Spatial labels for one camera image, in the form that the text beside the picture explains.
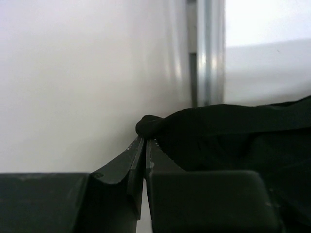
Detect black trousers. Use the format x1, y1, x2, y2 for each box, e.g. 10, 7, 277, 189
136, 97, 311, 233

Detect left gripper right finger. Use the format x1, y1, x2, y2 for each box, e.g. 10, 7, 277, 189
146, 140, 284, 233

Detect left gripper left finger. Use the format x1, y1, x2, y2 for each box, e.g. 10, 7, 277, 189
0, 137, 146, 233

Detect aluminium table frame rail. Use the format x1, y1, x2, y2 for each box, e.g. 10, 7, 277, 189
186, 0, 225, 107

